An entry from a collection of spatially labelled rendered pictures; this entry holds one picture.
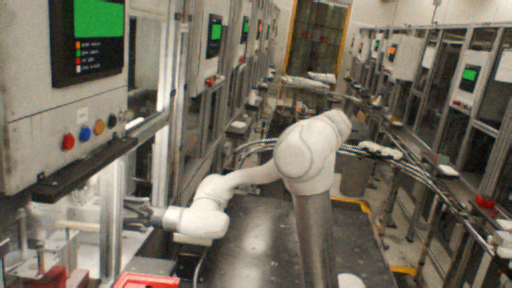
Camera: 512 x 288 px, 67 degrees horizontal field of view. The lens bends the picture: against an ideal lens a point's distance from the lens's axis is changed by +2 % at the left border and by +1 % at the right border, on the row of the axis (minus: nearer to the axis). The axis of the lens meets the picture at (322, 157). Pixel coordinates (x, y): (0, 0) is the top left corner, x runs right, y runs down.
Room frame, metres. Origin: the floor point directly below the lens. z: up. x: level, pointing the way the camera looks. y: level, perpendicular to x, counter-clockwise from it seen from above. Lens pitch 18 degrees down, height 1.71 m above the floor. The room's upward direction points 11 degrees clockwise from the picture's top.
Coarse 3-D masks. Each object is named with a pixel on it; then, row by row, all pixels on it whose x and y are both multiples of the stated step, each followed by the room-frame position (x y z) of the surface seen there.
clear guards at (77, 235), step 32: (160, 0) 1.18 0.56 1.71; (128, 32) 0.97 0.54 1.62; (160, 32) 1.19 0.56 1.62; (128, 64) 0.97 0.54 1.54; (160, 64) 1.21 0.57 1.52; (128, 96) 0.97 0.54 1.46; (160, 96) 1.22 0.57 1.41; (128, 128) 0.98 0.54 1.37; (160, 128) 1.24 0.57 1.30; (96, 192) 0.81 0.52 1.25; (0, 224) 0.51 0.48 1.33; (32, 224) 0.59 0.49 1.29; (64, 224) 0.68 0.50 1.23; (96, 224) 0.81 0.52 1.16; (32, 256) 0.58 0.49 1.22; (64, 256) 0.68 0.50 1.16; (96, 256) 0.81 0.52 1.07
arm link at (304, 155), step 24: (312, 120) 0.96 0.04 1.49; (288, 144) 0.83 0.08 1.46; (312, 144) 0.84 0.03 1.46; (336, 144) 0.99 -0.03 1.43; (288, 168) 0.83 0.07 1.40; (312, 168) 0.83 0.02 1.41; (312, 192) 0.87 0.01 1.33; (312, 216) 0.87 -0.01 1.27; (312, 240) 0.87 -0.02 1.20; (312, 264) 0.87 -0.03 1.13; (336, 264) 0.90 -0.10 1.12
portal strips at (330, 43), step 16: (304, 0) 9.43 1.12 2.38; (320, 0) 9.48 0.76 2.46; (304, 16) 9.44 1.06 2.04; (336, 16) 9.54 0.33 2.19; (304, 32) 9.44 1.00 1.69; (336, 32) 9.55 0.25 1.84; (304, 48) 9.47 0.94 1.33; (320, 48) 9.52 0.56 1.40; (336, 48) 9.55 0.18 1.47; (304, 64) 9.48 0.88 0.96; (320, 64) 9.52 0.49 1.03; (336, 64) 9.56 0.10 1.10; (288, 96) 9.42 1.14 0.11; (320, 96) 9.55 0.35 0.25
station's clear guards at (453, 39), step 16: (416, 32) 4.77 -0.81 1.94; (432, 32) 4.22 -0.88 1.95; (448, 32) 3.78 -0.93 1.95; (464, 32) 3.43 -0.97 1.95; (432, 48) 4.07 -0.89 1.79; (448, 48) 3.68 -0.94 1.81; (448, 64) 3.57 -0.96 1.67; (416, 80) 4.32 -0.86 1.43; (432, 80) 3.84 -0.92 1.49; (448, 80) 3.47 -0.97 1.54; (400, 96) 4.75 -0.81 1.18; (416, 96) 4.84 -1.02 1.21; (432, 96) 3.73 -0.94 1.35; (400, 112) 4.59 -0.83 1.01; (432, 112) 3.62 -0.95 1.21; (432, 128) 3.51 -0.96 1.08; (432, 144) 3.40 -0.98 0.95
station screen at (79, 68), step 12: (72, 0) 0.67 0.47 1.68; (96, 0) 0.74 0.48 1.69; (108, 0) 0.79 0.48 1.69; (120, 0) 0.84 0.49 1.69; (72, 12) 0.66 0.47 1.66; (72, 24) 0.66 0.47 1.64; (72, 36) 0.66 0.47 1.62; (84, 36) 0.70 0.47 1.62; (96, 36) 0.74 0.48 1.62; (108, 36) 0.79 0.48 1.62; (120, 36) 0.85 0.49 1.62; (72, 48) 0.66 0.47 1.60; (84, 48) 0.70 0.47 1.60; (96, 48) 0.74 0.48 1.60; (108, 48) 0.79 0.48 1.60; (120, 48) 0.85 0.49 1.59; (72, 60) 0.66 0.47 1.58; (84, 60) 0.70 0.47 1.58; (96, 60) 0.74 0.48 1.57; (108, 60) 0.79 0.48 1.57; (120, 60) 0.85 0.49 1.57; (72, 72) 0.66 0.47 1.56; (84, 72) 0.70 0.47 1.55; (96, 72) 0.74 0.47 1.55
